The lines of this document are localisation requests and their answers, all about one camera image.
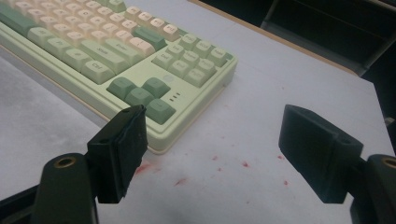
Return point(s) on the white table cover sheet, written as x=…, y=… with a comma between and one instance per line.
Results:
x=249, y=124

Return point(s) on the dark grey metal frame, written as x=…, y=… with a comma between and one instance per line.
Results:
x=314, y=51

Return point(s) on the green and cream keyboard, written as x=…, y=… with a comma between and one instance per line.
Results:
x=102, y=59

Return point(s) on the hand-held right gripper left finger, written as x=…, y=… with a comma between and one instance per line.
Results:
x=116, y=155

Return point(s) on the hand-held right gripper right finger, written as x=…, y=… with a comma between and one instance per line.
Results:
x=314, y=155

